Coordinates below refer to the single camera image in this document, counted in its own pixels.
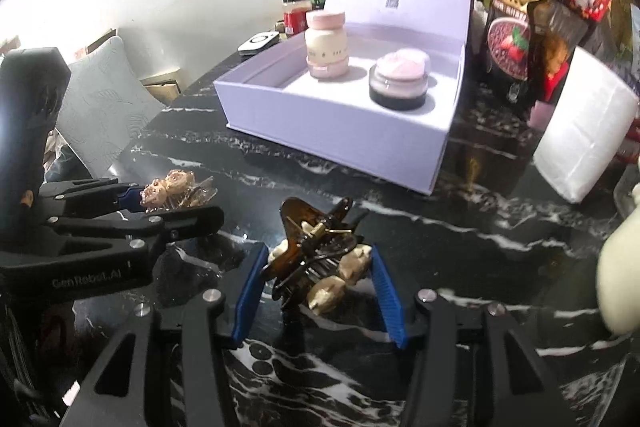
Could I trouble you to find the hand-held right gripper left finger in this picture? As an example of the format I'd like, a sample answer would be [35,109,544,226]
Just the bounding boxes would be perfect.
[60,242,271,427]

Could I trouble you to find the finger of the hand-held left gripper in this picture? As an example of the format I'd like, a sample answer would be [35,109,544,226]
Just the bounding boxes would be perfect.
[39,178,146,214]
[45,206,225,253]

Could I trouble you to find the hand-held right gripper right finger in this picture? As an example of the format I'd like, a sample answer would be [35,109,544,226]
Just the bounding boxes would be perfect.
[367,244,596,427]

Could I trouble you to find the clear hair claw with bears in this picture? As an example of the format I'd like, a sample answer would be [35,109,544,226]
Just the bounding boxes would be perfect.
[140,170,218,212]

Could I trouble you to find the black bow hair clip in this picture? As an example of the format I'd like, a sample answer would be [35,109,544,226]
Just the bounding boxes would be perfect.
[267,197,373,314]

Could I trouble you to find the lavender white gift box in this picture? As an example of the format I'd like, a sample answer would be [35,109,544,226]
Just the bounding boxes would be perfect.
[213,0,473,196]

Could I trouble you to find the pink hinged cushion compact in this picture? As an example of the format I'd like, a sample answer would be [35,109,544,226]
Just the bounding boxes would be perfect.
[307,59,349,81]

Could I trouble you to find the clear powder jar black lid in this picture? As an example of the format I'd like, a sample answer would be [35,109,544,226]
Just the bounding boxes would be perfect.
[368,67,431,111]

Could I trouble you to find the cream cylindrical jar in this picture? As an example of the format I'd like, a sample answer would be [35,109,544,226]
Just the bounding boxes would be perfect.
[305,24,349,68]

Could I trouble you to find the pink round compact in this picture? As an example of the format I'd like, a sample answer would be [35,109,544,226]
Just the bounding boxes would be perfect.
[374,48,432,80]

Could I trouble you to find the small pink blush compact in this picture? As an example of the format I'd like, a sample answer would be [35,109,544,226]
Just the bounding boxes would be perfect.
[306,10,346,29]

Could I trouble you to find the grey leaf pattern cushion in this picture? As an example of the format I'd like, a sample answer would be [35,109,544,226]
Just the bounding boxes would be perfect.
[55,36,166,180]

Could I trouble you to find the red spice jar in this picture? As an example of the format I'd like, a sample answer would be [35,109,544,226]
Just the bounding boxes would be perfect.
[281,0,312,38]

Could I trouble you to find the small pink box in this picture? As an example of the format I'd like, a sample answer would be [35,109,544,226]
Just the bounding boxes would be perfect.
[530,99,553,130]

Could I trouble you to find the white tissue pack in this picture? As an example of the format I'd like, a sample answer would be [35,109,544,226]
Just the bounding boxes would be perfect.
[532,47,640,204]

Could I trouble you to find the black oatmeal bag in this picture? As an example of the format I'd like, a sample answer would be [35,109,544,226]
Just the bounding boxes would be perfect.
[482,0,558,82]

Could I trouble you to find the white wireless charger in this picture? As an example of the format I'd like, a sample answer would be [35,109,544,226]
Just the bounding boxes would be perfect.
[237,32,281,56]

